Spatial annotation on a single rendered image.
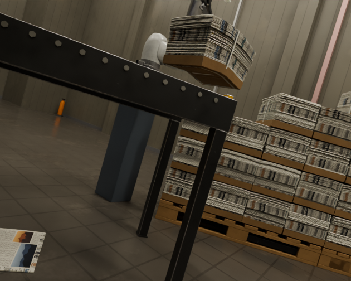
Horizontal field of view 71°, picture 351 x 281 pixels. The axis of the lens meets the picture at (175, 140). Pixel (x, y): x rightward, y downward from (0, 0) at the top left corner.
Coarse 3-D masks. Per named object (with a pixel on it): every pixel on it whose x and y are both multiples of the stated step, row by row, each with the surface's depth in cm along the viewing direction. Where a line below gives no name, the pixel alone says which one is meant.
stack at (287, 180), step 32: (192, 128) 170; (256, 128) 168; (192, 160) 170; (224, 160) 169; (256, 160) 169; (320, 160) 168; (224, 192) 171; (256, 192) 173; (288, 192) 169; (320, 192) 169; (224, 224) 171; (288, 224) 171; (320, 224) 169; (288, 256) 170
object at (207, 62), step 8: (168, 56) 128; (176, 56) 123; (184, 56) 119; (192, 56) 115; (200, 56) 112; (184, 64) 119; (192, 64) 115; (200, 64) 112; (208, 64) 114; (216, 64) 117
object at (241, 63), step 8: (240, 48) 126; (248, 48) 130; (240, 56) 128; (248, 56) 132; (232, 64) 126; (240, 64) 130; (248, 64) 134; (240, 72) 132; (200, 80) 147; (208, 80) 140; (216, 80) 135; (224, 80) 130; (232, 88) 137
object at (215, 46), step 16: (192, 16) 116; (208, 16) 109; (176, 32) 125; (192, 32) 117; (208, 32) 110; (224, 32) 114; (176, 48) 125; (192, 48) 116; (208, 48) 112; (224, 48) 118; (176, 64) 124
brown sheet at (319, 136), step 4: (316, 132) 167; (312, 136) 168; (316, 136) 167; (320, 136) 167; (324, 136) 166; (328, 136) 166; (324, 140) 167; (328, 140) 167; (332, 140) 166; (336, 140) 166; (340, 140) 166; (344, 140) 166; (340, 144) 166; (344, 144) 166; (348, 144) 166
